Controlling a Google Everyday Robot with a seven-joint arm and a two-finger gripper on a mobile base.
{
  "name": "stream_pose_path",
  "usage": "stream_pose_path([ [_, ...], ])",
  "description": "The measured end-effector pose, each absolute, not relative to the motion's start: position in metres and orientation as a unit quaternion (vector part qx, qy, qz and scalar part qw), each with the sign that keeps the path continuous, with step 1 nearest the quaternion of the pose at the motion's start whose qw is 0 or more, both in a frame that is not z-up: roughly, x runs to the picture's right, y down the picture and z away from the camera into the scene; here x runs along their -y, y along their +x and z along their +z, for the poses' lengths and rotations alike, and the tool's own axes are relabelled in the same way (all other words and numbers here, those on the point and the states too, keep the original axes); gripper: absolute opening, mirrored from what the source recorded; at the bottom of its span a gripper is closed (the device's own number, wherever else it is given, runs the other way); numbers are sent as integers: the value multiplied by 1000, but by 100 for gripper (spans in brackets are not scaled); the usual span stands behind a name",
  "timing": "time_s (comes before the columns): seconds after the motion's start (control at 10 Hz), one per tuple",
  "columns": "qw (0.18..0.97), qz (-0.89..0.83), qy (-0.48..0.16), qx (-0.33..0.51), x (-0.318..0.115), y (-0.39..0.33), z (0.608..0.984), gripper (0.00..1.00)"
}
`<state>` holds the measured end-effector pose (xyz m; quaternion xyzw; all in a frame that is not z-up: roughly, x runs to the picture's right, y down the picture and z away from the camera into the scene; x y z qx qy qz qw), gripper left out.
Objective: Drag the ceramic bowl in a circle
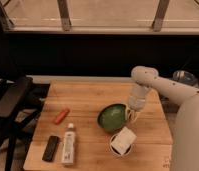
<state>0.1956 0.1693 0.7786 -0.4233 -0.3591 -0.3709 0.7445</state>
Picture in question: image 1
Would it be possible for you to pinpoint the black chair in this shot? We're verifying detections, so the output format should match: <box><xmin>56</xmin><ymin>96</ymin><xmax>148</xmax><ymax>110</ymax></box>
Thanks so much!
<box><xmin>0</xmin><ymin>76</ymin><xmax>49</xmax><ymax>171</ymax></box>

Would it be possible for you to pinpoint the black remote control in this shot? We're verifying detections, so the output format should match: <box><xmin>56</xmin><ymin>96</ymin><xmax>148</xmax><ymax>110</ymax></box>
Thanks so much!
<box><xmin>42</xmin><ymin>136</ymin><xmax>60</xmax><ymax>162</ymax></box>

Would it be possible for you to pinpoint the white napkin box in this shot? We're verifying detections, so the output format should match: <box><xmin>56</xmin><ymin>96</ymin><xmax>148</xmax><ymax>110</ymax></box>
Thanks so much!
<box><xmin>111</xmin><ymin>127</ymin><xmax>136</xmax><ymax>154</ymax></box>

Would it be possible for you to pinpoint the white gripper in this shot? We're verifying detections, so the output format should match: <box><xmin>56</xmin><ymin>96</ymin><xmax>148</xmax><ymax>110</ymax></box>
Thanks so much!
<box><xmin>125</xmin><ymin>84</ymin><xmax>150</xmax><ymax>122</ymax></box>

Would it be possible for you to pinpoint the green ceramic bowl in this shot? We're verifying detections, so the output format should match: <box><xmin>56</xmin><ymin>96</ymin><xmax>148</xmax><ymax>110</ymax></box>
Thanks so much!
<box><xmin>97</xmin><ymin>104</ymin><xmax>127</xmax><ymax>133</ymax></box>

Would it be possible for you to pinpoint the white plastic bottle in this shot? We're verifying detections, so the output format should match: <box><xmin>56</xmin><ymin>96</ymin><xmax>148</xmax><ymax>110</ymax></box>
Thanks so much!
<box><xmin>61</xmin><ymin>123</ymin><xmax>76</xmax><ymax>166</ymax></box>

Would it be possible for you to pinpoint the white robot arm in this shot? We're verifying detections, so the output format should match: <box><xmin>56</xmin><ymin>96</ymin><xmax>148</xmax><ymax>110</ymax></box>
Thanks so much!
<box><xmin>128</xmin><ymin>66</ymin><xmax>199</xmax><ymax>171</ymax></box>

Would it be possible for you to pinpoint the clear glass bowl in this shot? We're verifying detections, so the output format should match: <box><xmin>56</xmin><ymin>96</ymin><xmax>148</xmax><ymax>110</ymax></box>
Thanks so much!
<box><xmin>173</xmin><ymin>70</ymin><xmax>198</xmax><ymax>86</ymax></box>

